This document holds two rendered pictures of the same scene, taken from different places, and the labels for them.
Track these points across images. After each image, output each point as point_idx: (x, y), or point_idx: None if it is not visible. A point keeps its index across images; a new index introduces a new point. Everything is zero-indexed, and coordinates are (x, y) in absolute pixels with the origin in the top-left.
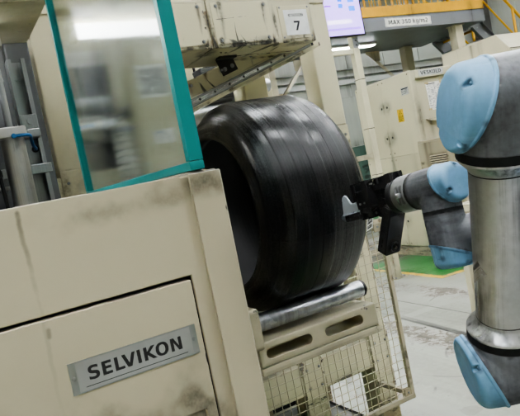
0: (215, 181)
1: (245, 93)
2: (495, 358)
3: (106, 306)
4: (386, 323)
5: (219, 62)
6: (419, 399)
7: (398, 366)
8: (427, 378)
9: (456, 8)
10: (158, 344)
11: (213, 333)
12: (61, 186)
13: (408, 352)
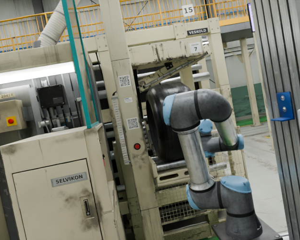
0: (95, 131)
1: (182, 74)
2: (192, 192)
3: (61, 165)
4: (275, 167)
5: (165, 65)
6: (271, 204)
7: (270, 188)
8: (280, 195)
9: None
10: (75, 176)
11: (93, 174)
12: (109, 111)
13: (278, 182)
